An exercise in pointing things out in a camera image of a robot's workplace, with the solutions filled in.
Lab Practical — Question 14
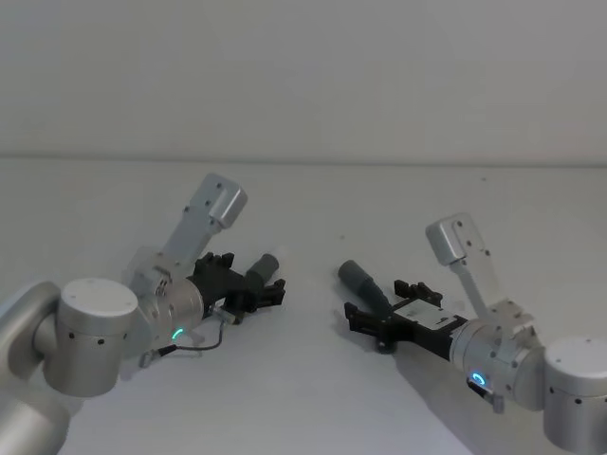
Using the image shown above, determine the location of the white table cloth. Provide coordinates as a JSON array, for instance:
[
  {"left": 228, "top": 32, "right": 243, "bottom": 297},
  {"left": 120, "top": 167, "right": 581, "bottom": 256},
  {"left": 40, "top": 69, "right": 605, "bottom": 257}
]
[{"left": 0, "top": 154, "right": 607, "bottom": 455}]

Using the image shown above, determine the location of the grey cylinder with white tip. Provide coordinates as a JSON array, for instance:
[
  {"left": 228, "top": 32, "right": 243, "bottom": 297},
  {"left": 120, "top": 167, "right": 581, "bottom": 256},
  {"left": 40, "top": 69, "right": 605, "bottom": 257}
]
[{"left": 245, "top": 244, "right": 290, "bottom": 293}]

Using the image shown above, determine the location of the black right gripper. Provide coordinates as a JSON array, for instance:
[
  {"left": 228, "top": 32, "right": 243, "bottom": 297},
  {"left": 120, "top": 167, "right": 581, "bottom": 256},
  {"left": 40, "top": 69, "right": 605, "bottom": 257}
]
[{"left": 343, "top": 279, "right": 471, "bottom": 367}]

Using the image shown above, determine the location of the grey bent tube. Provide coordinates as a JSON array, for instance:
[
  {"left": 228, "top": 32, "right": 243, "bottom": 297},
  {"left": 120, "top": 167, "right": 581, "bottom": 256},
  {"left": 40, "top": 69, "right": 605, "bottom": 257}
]
[{"left": 337, "top": 259, "right": 392, "bottom": 313}]

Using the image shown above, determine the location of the thin dark cable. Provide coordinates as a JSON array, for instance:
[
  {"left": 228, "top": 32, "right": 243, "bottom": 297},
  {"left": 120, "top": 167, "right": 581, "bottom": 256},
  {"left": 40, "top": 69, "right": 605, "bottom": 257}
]
[{"left": 138, "top": 306, "right": 237, "bottom": 368}]

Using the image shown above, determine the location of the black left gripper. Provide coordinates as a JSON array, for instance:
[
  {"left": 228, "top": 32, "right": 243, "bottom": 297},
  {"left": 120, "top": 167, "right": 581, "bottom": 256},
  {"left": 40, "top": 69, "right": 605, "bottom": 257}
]
[{"left": 187, "top": 252, "right": 287, "bottom": 328}]

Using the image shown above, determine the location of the white curtain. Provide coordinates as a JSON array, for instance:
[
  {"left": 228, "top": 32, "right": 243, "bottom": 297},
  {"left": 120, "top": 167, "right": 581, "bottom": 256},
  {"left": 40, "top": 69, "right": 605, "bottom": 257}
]
[{"left": 0, "top": 0, "right": 607, "bottom": 165}]

